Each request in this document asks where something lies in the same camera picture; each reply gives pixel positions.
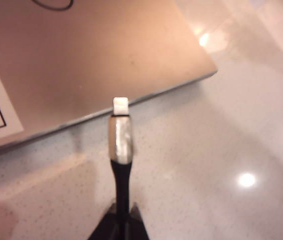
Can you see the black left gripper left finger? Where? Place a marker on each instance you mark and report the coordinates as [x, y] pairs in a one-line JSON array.
[[106, 227]]

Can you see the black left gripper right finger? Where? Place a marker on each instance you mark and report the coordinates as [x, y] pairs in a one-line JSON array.
[[137, 227]]

